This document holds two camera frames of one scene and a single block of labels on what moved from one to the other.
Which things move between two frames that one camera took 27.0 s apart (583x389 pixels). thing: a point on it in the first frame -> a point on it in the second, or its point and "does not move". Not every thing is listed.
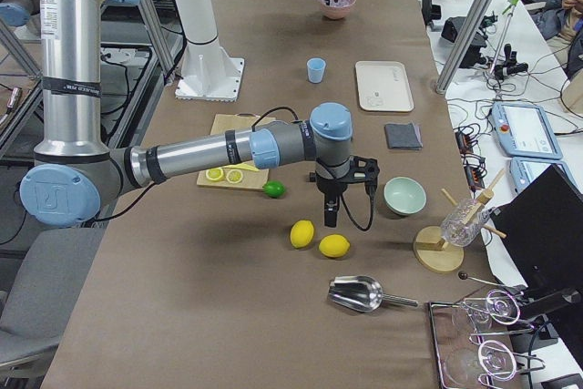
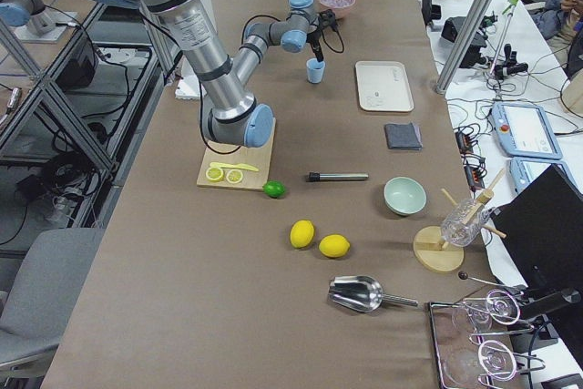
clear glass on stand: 465,223 does not move
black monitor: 541,230 does not move
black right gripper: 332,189 -> 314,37
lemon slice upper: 234,176 does not move
